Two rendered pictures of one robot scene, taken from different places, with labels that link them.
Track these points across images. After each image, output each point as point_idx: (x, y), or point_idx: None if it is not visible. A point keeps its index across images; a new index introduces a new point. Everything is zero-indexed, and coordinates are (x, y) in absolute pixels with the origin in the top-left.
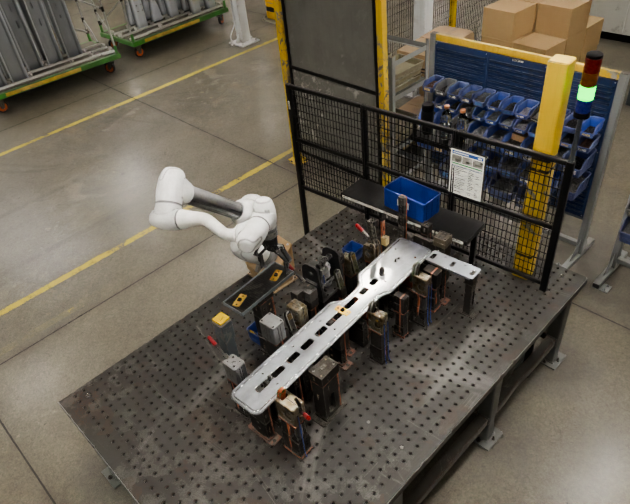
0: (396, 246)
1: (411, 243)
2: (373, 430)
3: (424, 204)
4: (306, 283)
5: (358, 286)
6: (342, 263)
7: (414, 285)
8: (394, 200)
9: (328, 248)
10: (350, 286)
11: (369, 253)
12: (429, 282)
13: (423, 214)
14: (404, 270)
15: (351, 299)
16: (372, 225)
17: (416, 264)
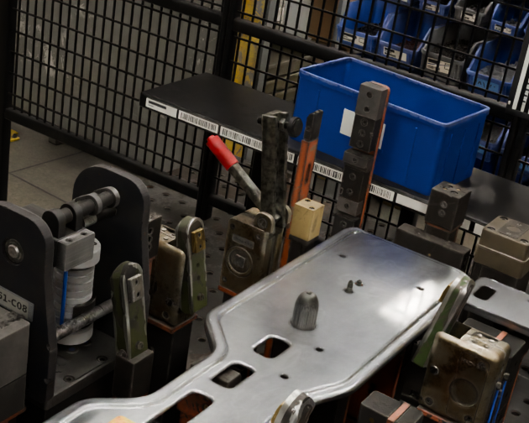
0: (344, 249)
1: (396, 248)
2: None
3: (447, 123)
4: None
5: (209, 355)
6: (149, 258)
7: (434, 381)
8: (332, 116)
9: (104, 170)
10: (159, 373)
11: (247, 255)
12: (501, 370)
13: (436, 162)
14: (389, 323)
15: (180, 400)
16: (279, 139)
17: (463, 284)
